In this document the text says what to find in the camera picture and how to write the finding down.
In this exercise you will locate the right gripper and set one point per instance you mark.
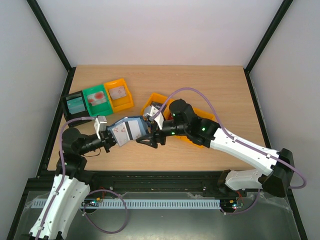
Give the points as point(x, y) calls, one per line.
point(159, 135)

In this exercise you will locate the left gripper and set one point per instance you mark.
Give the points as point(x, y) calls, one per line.
point(107, 138)

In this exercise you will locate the blue leather card holder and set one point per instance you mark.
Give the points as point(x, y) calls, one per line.
point(142, 124)

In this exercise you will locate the yellow triple storage bin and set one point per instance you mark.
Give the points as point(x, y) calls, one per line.
point(156, 97)

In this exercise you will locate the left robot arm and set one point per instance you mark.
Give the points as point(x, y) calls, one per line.
point(71, 184)

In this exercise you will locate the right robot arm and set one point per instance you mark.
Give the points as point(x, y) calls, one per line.
point(271, 172)

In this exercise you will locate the black card stack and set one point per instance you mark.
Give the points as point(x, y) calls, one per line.
point(158, 105)

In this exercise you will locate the white red-dot card stack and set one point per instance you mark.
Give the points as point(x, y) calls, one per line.
point(96, 98)

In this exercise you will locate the teal card stack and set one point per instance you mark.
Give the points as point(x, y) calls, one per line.
point(75, 105)

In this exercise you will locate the beige card stack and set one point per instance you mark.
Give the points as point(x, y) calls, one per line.
point(117, 92)

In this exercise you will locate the green storage bin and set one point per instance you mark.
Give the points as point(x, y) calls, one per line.
point(102, 109)

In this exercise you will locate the black storage bin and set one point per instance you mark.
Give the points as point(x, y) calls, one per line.
point(66, 114)

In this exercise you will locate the yellow single storage bin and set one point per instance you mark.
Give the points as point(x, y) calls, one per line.
point(122, 103)

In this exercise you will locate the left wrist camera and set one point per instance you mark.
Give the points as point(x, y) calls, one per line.
point(100, 125)

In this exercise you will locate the black aluminium frame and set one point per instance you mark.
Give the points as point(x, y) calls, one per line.
point(164, 180)

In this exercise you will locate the light blue cable duct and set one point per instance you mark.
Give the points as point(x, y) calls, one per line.
point(157, 204)

